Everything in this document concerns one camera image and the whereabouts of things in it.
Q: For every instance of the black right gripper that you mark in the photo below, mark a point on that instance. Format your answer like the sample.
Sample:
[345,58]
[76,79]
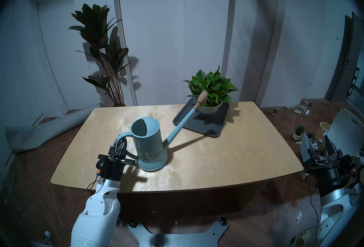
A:
[330,175]

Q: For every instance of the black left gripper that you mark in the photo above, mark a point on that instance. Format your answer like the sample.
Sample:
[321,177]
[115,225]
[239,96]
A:
[112,169]

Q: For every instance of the light blue watering can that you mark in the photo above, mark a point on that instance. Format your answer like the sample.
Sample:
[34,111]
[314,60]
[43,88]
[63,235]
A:
[150,147]

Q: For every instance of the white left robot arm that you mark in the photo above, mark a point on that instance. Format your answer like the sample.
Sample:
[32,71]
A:
[96,215]

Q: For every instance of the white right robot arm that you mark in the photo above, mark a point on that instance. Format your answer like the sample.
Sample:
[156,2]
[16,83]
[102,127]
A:
[334,212]

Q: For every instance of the small potted floor plant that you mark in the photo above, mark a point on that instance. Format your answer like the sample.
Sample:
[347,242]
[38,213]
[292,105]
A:
[298,132]

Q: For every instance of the green potted pothos plant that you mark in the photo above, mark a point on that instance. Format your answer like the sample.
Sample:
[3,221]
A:
[212,87]

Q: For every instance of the tall dark leafy floor plant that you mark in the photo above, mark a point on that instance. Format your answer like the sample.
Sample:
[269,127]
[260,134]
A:
[93,22]

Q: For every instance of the yellow cup on floor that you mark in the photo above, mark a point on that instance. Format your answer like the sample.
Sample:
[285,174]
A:
[324,128]

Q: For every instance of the white chair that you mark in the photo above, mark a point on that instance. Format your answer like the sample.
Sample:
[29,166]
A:
[344,132]

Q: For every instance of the pile of small floor clutter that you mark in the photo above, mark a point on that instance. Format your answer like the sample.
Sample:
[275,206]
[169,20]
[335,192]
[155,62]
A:
[301,110]

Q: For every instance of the small dark floor bottle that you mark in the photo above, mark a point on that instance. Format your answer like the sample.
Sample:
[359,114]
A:
[309,103]

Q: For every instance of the clear plastic bottle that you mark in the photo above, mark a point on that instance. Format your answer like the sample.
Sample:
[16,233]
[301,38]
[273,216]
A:
[275,110]

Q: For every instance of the black base knob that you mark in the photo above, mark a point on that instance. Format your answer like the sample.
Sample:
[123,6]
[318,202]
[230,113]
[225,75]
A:
[223,221]
[132,223]

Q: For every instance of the black metal rack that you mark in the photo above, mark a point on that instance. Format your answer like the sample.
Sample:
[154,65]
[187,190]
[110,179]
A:
[353,81]

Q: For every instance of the small tan floor item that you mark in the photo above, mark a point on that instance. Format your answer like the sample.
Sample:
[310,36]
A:
[303,237]

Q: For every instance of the dark door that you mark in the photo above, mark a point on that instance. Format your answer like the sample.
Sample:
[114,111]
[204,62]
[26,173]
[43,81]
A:
[342,61]

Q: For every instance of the dark grey tray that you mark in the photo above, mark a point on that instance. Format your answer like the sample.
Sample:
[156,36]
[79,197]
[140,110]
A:
[207,125]

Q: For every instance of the white round floor plug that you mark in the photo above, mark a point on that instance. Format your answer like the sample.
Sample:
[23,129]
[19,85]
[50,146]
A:
[47,233]

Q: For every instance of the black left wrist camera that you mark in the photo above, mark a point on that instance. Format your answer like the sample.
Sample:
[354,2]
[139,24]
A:
[99,165]

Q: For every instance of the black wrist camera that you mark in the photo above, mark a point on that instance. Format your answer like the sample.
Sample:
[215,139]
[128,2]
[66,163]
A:
[349,162]
[99,165]

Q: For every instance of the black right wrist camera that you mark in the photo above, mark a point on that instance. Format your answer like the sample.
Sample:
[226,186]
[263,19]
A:
[349,162]

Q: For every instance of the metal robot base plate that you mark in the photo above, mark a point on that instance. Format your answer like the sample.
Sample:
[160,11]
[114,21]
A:
[199,238]

